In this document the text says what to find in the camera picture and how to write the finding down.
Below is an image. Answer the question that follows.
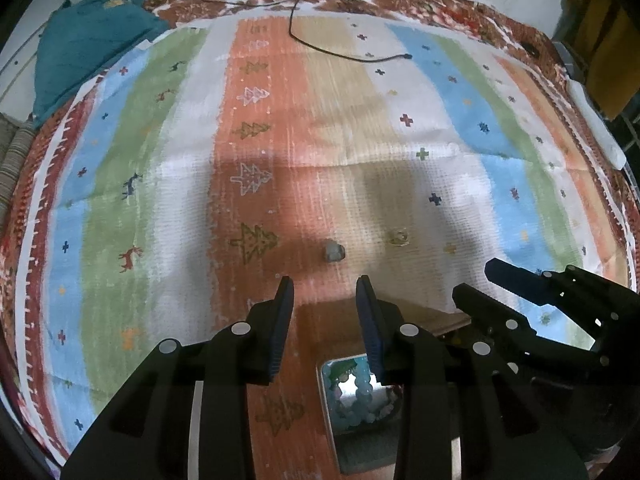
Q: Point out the brown striped cushion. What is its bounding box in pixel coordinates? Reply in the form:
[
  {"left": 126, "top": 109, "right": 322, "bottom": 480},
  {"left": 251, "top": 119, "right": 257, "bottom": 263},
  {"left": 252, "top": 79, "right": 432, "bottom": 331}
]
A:
[{"left": 0, "top": 112, "right": 38, "bottom": 221}]

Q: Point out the white rolled cloth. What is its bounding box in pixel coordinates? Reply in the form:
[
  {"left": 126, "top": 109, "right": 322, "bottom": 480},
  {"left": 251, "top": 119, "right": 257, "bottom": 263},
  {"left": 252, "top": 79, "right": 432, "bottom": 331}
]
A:
[{"left": 567, "top": 80, "right": 629, "bottom": 171}]

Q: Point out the yellow hanging cloth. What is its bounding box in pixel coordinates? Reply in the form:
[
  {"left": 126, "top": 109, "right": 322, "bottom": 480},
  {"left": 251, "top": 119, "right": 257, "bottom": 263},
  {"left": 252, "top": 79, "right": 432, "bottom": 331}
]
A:
[{"left": 560, "top": 0, "right": 640, "bottom": 121}]

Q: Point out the white bead bracelet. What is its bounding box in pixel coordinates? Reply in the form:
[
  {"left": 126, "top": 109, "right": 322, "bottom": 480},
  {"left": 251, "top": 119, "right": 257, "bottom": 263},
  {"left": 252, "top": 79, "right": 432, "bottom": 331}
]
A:
[{"left": 367, "top": 390, "right": 402, "bottom": 421}]

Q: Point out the teal cloth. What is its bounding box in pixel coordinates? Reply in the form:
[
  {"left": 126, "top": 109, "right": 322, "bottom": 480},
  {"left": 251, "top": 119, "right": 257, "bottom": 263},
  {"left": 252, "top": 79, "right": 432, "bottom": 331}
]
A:
[{"left": 32, "top": 0, "right": 171, "bottom": 118}]

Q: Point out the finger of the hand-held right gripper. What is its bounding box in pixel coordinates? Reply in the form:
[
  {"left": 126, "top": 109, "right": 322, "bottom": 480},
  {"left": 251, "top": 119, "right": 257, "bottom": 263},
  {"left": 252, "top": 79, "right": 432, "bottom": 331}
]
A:
[
  {"left": 484, "top": 258, "right": 577, "bottom": 307},
  {"left": 451, "top": 283, "right": 539, "bottom": 352}
]

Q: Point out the light blue bead bracelet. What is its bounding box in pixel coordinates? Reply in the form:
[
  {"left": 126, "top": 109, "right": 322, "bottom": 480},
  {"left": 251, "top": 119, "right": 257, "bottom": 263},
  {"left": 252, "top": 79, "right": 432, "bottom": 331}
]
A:
[{"left": 334, "top": 362, "right": 396, "bottom": 425}]

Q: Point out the black charging cable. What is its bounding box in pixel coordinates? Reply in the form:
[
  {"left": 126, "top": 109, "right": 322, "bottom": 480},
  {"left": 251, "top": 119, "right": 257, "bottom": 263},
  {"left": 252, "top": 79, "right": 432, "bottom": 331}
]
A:
[{"left": 287, "top": 0, "right": 414, "bottom": 63}]

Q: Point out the green jade bangle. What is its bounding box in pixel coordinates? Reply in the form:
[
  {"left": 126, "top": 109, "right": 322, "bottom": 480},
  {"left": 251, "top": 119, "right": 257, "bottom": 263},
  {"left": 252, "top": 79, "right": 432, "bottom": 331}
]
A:
[{"left": 322, "top": 360, "right": 373, "bottom": 386}]

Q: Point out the silver metal tin box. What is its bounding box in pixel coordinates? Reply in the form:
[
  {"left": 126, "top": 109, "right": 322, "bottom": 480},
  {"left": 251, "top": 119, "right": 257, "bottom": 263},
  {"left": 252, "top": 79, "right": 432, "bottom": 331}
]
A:
[{"left": 316, "top": 355, "right": 407, "bottom": 477}]

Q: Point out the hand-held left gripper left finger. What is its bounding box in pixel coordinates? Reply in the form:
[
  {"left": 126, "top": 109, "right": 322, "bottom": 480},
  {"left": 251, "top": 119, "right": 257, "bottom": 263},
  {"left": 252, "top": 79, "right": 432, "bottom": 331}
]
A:
[{"left": 60, "top": 275, "right": 296, "bottom": 480}]

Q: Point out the striped pastel blanket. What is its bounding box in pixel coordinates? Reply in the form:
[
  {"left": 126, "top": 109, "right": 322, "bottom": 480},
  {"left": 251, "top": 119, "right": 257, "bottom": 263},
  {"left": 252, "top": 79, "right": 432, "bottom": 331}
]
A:
[{"left": 12, "top": 12, "right": 636, "bottom": 480}]

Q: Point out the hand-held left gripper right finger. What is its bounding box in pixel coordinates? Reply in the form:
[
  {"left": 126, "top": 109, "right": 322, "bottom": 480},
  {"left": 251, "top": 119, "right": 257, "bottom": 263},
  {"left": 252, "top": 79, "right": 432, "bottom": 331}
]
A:
[{"left": 355, "top": 275, "right": 591, "bottom": 480}]

